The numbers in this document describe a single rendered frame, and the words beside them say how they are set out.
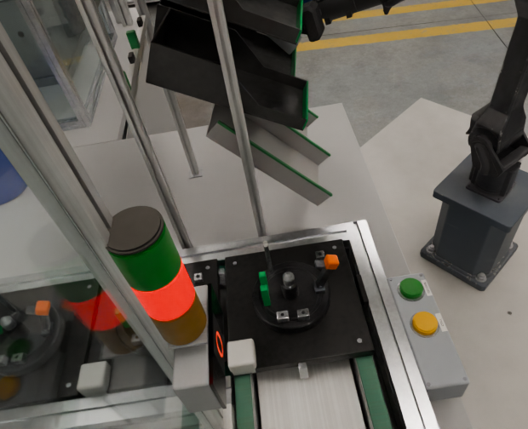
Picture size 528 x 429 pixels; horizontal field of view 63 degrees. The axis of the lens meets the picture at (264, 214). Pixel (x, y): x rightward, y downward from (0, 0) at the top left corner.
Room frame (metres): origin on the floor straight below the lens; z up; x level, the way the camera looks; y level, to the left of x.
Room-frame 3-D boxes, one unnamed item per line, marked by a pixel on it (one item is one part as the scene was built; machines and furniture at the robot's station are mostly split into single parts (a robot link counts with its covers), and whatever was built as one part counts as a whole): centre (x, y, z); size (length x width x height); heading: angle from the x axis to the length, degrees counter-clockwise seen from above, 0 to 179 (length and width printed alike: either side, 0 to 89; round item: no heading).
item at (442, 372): (0.33, -0.23, 0.93); 0.21 x 0.07 x 0.06; 178
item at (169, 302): (0.24, 0.10, 1.33); 0.05 x 0.05 x 0.05
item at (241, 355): (0.33, 0.08, 0.97); 0.05 x 0.05 x 0.04; 88
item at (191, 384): (0.24, 0.10, 1.29); 0.12 x 0.05 x 0.25; 178
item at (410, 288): (0.40, -0.24, 0.96); 0.04 x 0.04 x 0.02
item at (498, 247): (0.53, -0.42, 0.96); 0.15 x 0.15 x 0.20; 36
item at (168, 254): (0.24, 0.10, 1.38); 0.05 x 0.05 x 0.05
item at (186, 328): (0.24, 0.10, 1.28); 0.05 x 0.05 x 0.05
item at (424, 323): (0.33, -0.23, 0.96); 0.04 x 0.04 x 0.02
